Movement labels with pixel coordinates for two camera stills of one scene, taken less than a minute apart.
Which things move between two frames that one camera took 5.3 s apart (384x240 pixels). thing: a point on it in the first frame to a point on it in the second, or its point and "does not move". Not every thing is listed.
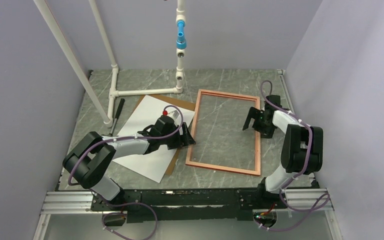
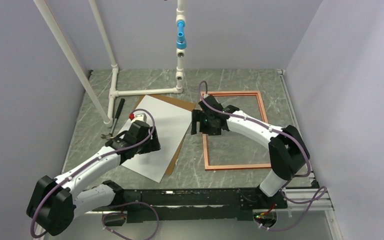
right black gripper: x=266 y=132 to x=196 y=116
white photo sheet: x=152 y=165 does not move
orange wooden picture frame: x=258 y=164 to x=206 y=137
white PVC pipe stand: x=107 y=116 does not move
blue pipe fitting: x=181 y=42 does not move
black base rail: x=175 y=204 does not move
